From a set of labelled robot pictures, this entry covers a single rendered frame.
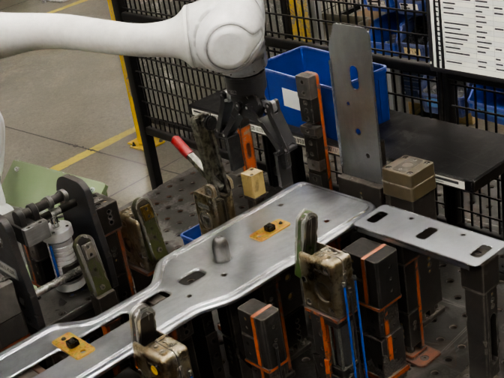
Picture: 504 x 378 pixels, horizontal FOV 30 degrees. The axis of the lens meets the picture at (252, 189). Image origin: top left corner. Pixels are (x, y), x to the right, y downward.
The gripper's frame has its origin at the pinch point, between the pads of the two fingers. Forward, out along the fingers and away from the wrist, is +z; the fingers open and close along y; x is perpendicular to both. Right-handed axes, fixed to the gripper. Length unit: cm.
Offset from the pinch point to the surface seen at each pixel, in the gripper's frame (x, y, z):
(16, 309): -48, -16, 10
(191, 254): -15.1, -6.4, 13.1
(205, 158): -1.8, -14.2, 0.0
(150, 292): -28.4, -2.3, 13.0
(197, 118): -1.2, -15.2, -8.3
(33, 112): 143, -380, 115
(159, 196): 32, -87, 44
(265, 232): -1.5, 0.4, 12.8
